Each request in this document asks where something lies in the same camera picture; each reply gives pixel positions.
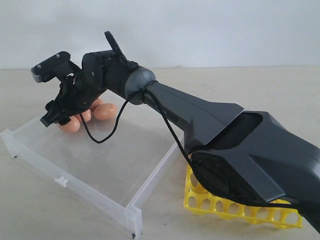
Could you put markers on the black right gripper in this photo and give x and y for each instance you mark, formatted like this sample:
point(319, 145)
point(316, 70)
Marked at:
point(76, 95)

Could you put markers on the brown egg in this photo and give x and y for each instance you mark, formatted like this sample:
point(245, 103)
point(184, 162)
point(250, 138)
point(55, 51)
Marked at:
point(96, 103)
point(86, 115)
point(72, 126)
point(105, 111)

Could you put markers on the clear plastic drawer bin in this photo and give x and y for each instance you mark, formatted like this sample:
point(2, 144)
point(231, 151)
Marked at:
point(112, 168)

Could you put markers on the yellow plastic egg tray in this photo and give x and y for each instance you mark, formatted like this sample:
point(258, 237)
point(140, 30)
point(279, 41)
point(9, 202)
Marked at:
point(200, 202)

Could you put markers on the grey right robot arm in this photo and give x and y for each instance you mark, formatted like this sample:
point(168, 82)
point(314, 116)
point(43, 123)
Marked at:
point(244, 156)

